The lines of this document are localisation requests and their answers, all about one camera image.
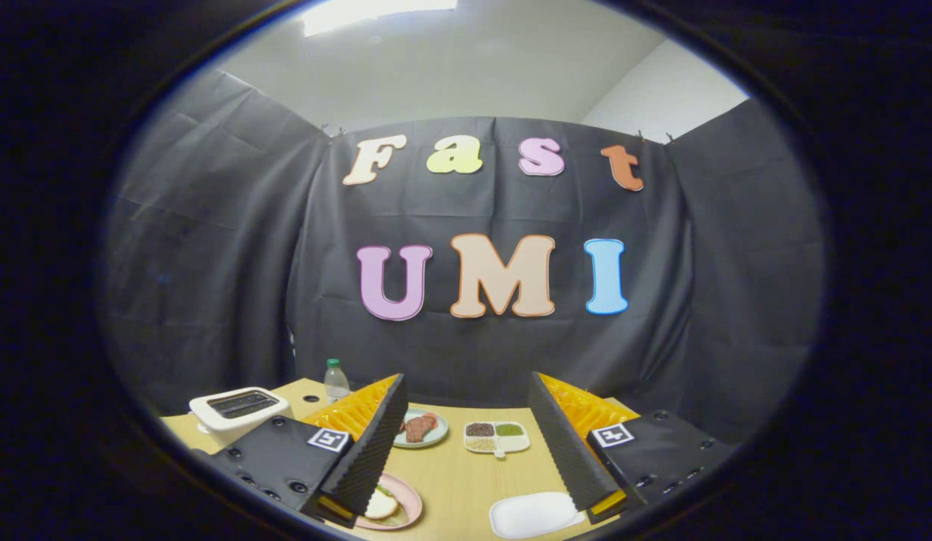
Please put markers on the white square plate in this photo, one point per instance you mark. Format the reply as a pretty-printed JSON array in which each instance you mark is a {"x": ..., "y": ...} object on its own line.
[{"x": 533, "y": 515}]

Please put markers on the clear water bottle green cap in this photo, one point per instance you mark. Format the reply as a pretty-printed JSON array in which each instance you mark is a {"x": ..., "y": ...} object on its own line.
[{"x": 336, "y": 385}]

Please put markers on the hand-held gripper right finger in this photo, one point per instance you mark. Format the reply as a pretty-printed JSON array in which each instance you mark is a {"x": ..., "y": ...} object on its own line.
[{"x": 567, "y": 451}]

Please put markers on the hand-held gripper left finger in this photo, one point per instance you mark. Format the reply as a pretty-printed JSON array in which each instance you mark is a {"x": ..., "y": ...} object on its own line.
[{"x": 375, "y": 451}]

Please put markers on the white toaster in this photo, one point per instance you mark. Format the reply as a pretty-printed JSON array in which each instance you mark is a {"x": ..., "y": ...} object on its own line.
[{"x": 240, "y": 424}]

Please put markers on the brown meat piece orange edge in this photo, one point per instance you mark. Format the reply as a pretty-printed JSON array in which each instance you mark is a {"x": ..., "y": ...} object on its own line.
[{"x": 419, "y": 428}]

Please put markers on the toast bread slice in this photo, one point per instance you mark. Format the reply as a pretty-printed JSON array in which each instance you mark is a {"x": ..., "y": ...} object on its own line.
[{"x": 381, "y": 505}]

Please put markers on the white divided grain dish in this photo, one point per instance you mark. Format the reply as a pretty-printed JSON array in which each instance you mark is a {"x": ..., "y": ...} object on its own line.
[{"x": 518, "y": 443}]

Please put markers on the pink plate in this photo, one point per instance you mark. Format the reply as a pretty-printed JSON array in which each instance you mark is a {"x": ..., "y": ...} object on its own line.
[{"x": 409, "y": 500}]

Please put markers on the pale teal plate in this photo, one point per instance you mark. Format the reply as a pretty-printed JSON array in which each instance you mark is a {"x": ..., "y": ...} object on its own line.
[{"x": 434, "y": 436}]

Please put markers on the black backdrop cloth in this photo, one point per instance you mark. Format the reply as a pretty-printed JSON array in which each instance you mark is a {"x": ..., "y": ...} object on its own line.
[{"x": 511, "y": 346}]

